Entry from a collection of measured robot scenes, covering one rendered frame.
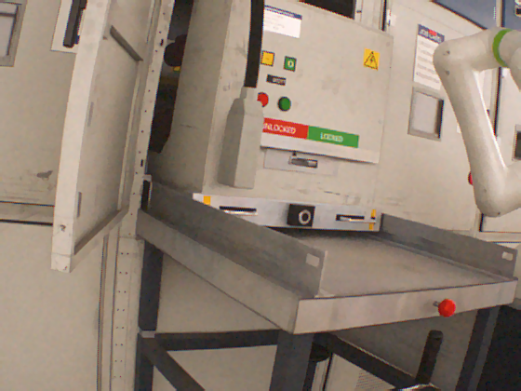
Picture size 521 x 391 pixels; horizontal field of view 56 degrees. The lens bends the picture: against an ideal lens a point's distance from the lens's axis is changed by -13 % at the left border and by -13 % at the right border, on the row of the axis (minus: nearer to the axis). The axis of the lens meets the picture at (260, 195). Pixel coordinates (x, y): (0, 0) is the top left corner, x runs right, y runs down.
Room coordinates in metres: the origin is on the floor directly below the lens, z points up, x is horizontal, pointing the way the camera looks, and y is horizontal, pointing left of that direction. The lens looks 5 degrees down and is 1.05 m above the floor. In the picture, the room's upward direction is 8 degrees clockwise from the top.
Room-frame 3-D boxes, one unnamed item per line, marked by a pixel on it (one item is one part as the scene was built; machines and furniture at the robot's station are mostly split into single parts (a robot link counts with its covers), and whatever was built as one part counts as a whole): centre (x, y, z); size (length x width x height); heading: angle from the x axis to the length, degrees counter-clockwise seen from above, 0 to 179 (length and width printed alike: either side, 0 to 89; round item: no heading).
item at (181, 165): (1.52, 0.05, 1.15); 0.51 x 0.50 x 0.48; 32
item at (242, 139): (1.13, 0.05, 1.04); 0.08 x 0.05 x 0.17; 32
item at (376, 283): (1.20, -0.15, 0.82); 0.68 x 0.62 x 0.06; 32
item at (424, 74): (1.79, -0.50, 1.43); 0.15 x 0.01 x 0.21; 122
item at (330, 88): (1.30, -0.09, 1.15); 0.48 x 0.01 x 0.48; 122
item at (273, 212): (1.32, -0.08, 0.90); 0.54 x 0.05 x 0.06; 122
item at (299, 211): (1.28, -0.10, 0.90); 0.06 x 0.03 x 0.05; 122
